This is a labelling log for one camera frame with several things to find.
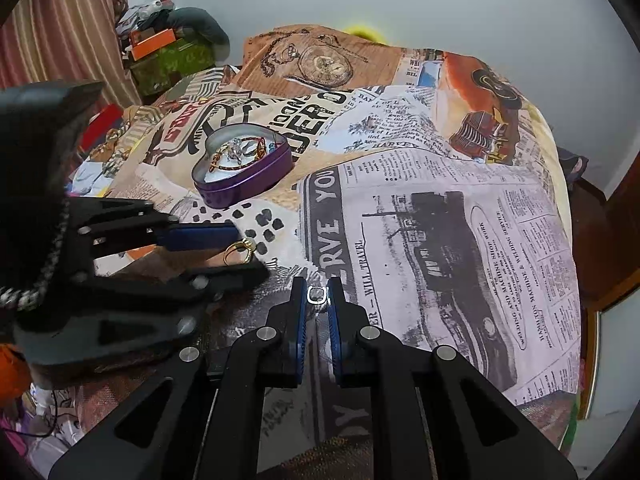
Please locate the newspaper print blanket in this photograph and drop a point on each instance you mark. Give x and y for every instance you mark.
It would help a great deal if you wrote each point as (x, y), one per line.
(450, 240)

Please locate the green patterned box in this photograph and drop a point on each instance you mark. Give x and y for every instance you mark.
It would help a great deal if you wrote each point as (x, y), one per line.
(170, 67)

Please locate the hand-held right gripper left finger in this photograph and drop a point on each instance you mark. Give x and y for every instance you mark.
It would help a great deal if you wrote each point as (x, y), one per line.
(301, 330)

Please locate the wooden wardrobe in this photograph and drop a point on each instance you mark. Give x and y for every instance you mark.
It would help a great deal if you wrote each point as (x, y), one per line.
(610, 240)

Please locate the purple heart-shaped tin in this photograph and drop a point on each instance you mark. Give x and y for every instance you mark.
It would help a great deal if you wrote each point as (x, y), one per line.
(250, 180)

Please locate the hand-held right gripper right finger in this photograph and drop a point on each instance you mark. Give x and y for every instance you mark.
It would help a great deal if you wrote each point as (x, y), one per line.
(334, 330)

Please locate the dark backpack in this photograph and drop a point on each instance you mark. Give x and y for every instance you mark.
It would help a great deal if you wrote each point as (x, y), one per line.
(572, 167)

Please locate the pile of clutter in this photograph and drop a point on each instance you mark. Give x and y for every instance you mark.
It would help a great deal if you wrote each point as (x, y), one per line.
(142, 12)

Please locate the orange cloth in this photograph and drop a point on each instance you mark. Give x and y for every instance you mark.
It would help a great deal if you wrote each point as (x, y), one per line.
(12, 372)

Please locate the red box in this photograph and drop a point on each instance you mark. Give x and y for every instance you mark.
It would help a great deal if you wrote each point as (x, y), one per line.
(102, 125)

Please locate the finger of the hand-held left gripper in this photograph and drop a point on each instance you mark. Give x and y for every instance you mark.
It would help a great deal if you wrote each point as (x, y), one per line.
(150, 320)
(200, 237)

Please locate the orange box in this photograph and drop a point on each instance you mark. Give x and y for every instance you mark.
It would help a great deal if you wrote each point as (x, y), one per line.
(152, 42)

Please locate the striped red curtain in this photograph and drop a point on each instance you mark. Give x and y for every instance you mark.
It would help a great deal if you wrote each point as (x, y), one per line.
(65, 25)

